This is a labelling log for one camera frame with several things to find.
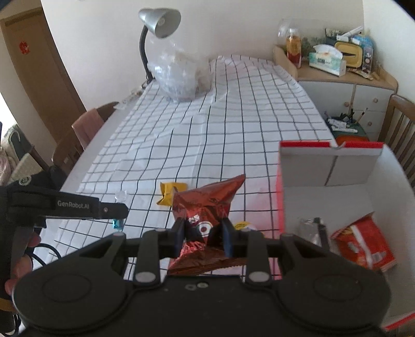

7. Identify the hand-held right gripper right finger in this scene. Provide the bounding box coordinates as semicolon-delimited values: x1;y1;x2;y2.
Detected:
222;218;325;287

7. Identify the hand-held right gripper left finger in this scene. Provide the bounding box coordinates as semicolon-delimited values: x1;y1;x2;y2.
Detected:
76;218;187;286

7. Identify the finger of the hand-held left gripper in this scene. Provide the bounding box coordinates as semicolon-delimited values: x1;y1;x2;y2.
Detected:
99;202;129;222

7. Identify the brown chip bag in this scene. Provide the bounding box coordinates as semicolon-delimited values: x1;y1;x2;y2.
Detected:
168;174;247;277

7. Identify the silver foil snack packet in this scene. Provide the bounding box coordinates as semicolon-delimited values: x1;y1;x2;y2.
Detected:
296;217;331;251

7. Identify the red cardboard box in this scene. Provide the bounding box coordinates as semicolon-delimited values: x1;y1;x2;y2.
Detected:
278;140;415;333

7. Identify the red snack bag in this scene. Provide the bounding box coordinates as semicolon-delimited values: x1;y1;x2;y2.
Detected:
330;212;398;273

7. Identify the person's left hand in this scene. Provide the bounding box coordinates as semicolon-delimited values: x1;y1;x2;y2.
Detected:
4;231;43;294

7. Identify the yellow foil packet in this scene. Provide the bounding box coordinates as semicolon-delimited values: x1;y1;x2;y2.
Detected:
156;182;188;207

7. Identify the pink cloth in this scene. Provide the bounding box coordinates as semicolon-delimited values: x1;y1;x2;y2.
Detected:
72;108;105;151

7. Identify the checked white tablecloth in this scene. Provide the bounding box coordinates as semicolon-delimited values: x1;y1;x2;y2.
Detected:
32;54;337;283

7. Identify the small clear wrapper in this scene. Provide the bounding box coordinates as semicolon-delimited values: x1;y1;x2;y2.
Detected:
119;87;144;111

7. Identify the brown wooden door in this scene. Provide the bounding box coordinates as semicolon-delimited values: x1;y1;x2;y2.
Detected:
0;11;87;147

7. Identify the clear plastic bag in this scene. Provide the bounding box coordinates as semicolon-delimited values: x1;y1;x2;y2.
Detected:
147;40;215;103

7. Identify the pen holder with brushes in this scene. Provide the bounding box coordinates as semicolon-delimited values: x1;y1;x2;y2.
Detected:
324;108;370;134

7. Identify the wooden corner cabinet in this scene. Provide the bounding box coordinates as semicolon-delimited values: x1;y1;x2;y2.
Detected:
272;44;399;142

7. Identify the silver desk lamp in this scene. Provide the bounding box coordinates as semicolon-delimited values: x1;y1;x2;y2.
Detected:
138;8;182;82

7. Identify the orange drink bottle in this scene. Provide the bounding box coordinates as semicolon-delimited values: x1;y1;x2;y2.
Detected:
286;27;303;69

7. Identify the green tissue box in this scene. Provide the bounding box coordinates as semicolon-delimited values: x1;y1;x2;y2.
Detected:
308;44;344;77

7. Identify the slatted wooden chair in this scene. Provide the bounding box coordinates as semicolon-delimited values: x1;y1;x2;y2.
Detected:
377;94;415;189

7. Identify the yellow box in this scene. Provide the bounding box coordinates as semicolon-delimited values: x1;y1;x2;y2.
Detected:
334;40;364;69

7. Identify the blue box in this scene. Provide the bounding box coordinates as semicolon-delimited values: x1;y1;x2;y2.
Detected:
359;35;377;74

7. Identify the dark furniture frame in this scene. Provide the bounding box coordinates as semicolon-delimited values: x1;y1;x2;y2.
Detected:
0;122;43;186

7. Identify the black cable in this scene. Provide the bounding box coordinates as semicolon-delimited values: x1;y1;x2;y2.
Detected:
30;242;63;267

